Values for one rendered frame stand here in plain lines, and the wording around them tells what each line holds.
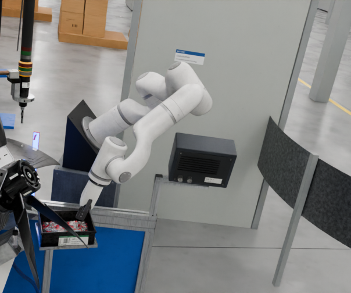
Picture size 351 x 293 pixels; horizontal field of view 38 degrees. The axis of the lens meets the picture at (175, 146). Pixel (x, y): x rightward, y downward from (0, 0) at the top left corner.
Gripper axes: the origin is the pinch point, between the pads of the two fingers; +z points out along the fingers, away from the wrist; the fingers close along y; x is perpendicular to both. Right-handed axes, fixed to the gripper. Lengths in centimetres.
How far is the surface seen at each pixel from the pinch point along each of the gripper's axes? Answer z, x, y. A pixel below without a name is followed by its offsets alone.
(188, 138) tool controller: -32, 31, -35
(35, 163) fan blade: -8.7, -22.1, -6.6
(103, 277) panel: 48, 27, -35
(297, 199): 0, 133, -110
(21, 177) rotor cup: -14.0, -24.7, 16.0
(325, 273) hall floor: 49, 194, -128
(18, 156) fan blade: -6.9, -28.9, -10.6
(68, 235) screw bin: 17.7, 0.6, -11.0
